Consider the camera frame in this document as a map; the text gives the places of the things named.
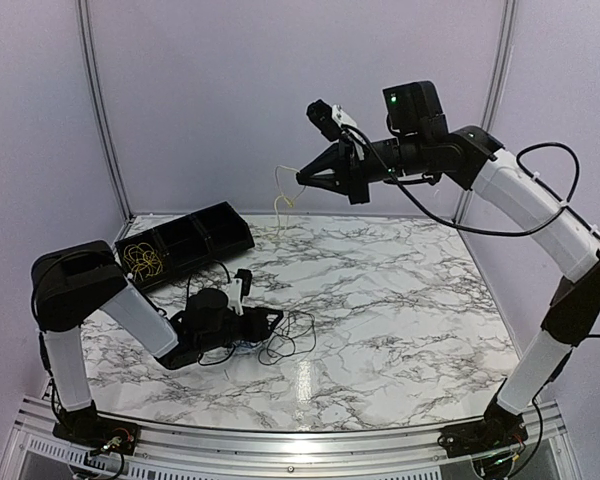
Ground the black three-compartment bin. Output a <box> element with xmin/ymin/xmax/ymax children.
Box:
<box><xmin>115</xmin><ymin>202</ymin><xmax>254</xmax><ymax>291</ymax></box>

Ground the left aluminium frame post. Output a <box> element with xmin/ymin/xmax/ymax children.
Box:
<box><xmin>75</xmin><ymin>0</ymin><xmax>133</xmax><ymax>222</ymax></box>

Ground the aluminium frame post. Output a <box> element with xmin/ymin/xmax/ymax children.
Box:
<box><xmin>452</xmin><ymin>0</ymin><xmax>524</xmax><ymax>221</ymax></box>
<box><xmin>75</xmin><ymin>0</ymin><xmax>133</xmax><ymax>222</ymax></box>

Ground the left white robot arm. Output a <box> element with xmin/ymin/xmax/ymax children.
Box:
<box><xmin>31</xmin><ymin>241</ymin><xmax>284</xmax><ymax>445</ymax></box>

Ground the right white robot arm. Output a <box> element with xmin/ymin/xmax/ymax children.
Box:
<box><xmin>296</xmin><ymin>81</ymin><xmax>600</xmax><ymax>448</ymax></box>

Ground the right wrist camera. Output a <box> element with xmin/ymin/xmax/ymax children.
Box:
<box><xmin>306</xmin><ymin>99</ymin><xmax>365</xmax><ymax>160</ymax></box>

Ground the yellow cable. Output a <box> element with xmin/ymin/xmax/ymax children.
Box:
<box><xmin>272</xmin><ymin>165</ymin><xmax>306</xmax><ymax>239</ymax></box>
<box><xmin>122</xmin><ymin>242</ymin><xmax>166</xmax><ymax>281</ymax></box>

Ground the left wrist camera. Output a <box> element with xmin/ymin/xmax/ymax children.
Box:
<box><xmin>228</xmin><ymin>269</ymin><xmax>253</xmax><ymax>316</ymax></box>

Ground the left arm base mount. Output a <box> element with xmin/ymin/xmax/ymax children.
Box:
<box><xmin>53</xmin><ymin>406</ymin><xmax>140</xmax><ymax>455</ymax></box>

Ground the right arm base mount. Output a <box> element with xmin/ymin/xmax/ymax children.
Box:
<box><xmin>437</xmin><ymin>421</ymin><xmax>528</xmax><ymax>458</ymax></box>

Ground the aluminium front rail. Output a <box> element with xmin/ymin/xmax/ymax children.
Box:
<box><xmin>0</xmin><ymin>397</ymin><xmax>583</xmax><ymax>479</ymax></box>

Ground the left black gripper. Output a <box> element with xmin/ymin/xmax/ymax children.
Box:
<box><xmin>197</xmin><ymin>306</ymin><xmax>284</xmax><ymax>354</ymax></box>

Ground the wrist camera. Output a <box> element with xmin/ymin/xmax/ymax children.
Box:
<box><xmin>228</xmin><ymin>269</ymin><xmax>253</xmax><ymax>316</ymax></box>
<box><xmin>306</xmin><ymin>99</ymin><xmax>365</xmax><ymax>160</ymax></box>

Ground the right aluminium frame post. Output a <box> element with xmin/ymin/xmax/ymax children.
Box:
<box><xmin>452</xmin><ymin>0</ymin><xmax>524</xmax><ymax>221</ymax></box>

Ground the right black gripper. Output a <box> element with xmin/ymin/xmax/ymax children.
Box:
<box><xmin>297</xmin><ymin>131</ymin><xmax>429</xmax><ymax>204</ymax></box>

